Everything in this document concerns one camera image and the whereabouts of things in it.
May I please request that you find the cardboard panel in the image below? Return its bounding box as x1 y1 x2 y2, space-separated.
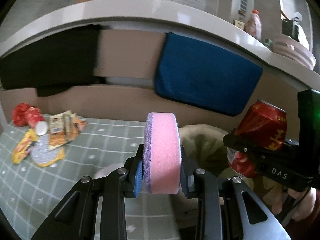
94 30 165 79

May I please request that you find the crumpled red wrapper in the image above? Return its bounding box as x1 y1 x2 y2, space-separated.
12 103 31 127

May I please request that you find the pink purple sponge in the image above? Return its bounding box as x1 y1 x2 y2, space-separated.
143 112 181 194

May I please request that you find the beige snack bag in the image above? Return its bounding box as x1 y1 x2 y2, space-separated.
48 111 87 150

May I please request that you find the red paper cup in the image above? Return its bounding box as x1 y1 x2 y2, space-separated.
25 107 48 136

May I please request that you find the red soda can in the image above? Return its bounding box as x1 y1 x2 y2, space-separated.
223 100 287 178

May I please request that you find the grey countertop ledge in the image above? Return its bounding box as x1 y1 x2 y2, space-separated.
1 0 319 89

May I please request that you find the person's right hand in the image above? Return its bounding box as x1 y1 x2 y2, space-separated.
269 185 317 222

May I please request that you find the orange cap bottle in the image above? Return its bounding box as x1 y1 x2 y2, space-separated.
245 9 261 41

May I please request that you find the blue towel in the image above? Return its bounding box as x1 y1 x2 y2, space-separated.
154 33 263 116

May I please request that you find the black cloth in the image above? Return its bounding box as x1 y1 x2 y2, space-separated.
1 24 102 97

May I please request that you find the yellow snack wrapper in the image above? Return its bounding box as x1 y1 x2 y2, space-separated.
11 128 38 164

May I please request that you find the pink plastic basket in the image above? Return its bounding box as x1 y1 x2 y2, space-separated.
272 35 316 70

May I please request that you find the green checkered table mat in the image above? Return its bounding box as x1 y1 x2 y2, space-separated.
1 118 180 239

